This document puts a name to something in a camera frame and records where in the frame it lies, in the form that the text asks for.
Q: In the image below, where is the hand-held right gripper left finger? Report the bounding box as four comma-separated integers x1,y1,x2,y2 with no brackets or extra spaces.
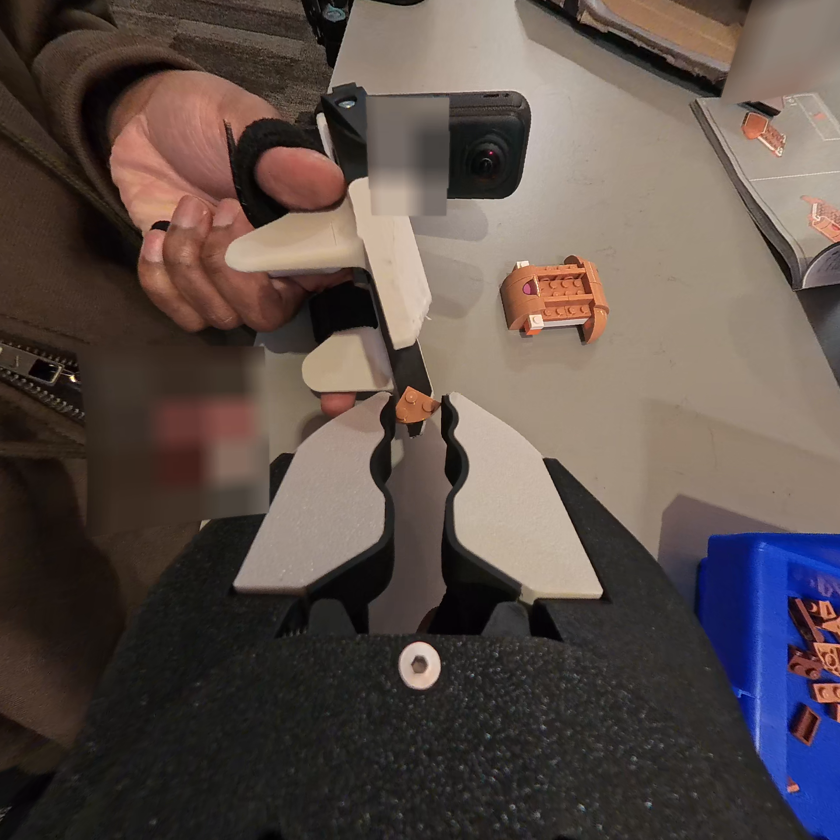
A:
233,392,399,597

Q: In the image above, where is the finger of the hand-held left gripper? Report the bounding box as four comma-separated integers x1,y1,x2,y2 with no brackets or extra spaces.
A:
346,179,435,438

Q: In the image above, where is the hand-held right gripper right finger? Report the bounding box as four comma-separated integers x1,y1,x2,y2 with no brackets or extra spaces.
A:
441,392,605,602

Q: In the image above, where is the brown quarter round lego plate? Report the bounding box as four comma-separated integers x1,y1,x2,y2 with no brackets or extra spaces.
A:
395,387,441,424

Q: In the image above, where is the brown lego assembly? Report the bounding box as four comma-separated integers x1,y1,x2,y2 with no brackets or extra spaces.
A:
500,256,611,344

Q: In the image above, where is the blue plastic bin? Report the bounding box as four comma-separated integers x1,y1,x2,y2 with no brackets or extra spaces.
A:
696,533,840,840

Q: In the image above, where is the pile of brown lego pieces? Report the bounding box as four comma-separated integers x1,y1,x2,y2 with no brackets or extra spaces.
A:
786,594,840,795

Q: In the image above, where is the person's left forearm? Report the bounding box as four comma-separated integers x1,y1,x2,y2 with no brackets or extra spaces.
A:
26,20,211,152

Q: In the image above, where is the lego instruction booklet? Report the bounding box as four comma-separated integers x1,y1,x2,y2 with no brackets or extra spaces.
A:
692,92,840,291

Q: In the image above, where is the person's left hand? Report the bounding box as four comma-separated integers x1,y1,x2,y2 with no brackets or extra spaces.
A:
108,71,358,419

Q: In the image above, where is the open cardboard box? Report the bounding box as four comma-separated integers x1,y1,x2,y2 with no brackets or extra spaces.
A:
577,0,840,106

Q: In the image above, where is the person's brown jacket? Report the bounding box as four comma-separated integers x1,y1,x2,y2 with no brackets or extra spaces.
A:
0,0,316,775

